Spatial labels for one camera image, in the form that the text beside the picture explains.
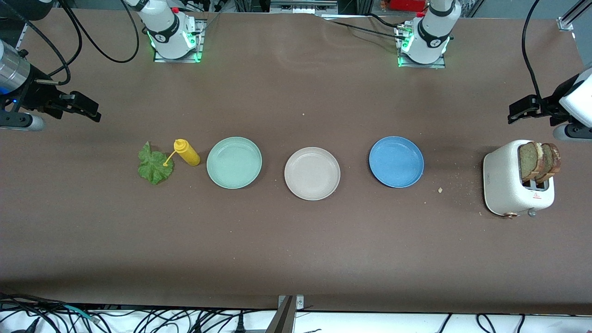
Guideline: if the beige plate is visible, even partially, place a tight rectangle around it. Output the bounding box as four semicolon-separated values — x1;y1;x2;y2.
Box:
284;147;341;201

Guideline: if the white toaster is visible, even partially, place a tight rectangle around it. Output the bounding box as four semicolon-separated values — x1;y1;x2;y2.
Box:
482;140;555;219

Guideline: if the silver metal box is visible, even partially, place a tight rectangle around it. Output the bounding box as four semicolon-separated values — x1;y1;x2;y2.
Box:
270;0;338;14

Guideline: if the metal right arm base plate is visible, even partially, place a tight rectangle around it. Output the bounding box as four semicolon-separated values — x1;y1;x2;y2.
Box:
154;18;205;63

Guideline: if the grey metal beam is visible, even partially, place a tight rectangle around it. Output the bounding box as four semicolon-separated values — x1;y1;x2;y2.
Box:
265;296;296;333

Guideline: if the mint green plate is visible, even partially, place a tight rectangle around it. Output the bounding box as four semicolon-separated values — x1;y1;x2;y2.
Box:
206;136;263;190

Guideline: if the aluminium table edge rail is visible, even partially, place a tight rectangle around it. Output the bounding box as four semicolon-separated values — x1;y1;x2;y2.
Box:
14;21;29;50

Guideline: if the yellow mustard squeeze bottle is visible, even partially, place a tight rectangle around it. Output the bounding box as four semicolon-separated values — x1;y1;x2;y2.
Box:
163;139;201;167

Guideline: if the black table cable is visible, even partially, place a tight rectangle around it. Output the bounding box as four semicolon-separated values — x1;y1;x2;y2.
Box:
369;13;408;30
319;17;407;41

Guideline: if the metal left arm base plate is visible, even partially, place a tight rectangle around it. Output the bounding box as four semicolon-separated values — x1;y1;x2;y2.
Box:
397;25;447;69

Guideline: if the aluminium frame profile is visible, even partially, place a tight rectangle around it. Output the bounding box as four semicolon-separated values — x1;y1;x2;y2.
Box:
557;0;592;32

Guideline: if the teal cable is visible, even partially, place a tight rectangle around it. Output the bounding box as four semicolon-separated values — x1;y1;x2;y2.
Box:
62;304;100;323

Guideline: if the brown bread slice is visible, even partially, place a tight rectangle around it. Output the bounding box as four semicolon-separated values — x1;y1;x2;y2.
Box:
518;141;545;183
539;142;561;184

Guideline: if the silver table edge bracket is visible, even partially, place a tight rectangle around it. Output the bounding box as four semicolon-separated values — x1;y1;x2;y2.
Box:
277;295;305;311

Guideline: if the red box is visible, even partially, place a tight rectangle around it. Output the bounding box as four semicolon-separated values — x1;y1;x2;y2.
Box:
388;0;426;12

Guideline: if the blue plate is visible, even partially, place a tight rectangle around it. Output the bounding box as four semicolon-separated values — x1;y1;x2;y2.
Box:
369;136;425;189

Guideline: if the green lettuce leaf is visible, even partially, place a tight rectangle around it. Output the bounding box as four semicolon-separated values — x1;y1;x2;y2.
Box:
137;141;175;185

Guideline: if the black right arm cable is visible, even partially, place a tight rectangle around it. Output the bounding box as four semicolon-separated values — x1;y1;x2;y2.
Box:
0;0;140;87

